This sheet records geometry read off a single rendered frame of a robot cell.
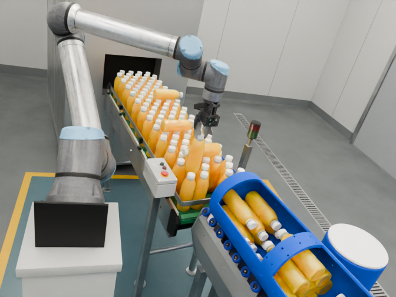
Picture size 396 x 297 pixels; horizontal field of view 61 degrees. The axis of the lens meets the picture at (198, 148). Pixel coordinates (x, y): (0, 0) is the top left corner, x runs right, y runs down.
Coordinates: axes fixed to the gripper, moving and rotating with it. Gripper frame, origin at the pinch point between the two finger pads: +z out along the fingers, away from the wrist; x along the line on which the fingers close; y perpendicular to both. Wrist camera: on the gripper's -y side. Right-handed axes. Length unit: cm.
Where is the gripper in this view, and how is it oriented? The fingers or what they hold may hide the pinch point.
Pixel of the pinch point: (200, 135)
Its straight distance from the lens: 164.3
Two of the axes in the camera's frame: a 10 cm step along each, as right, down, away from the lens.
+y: 4.2, 5.2, -7.5
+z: -2.1, 8.6, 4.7
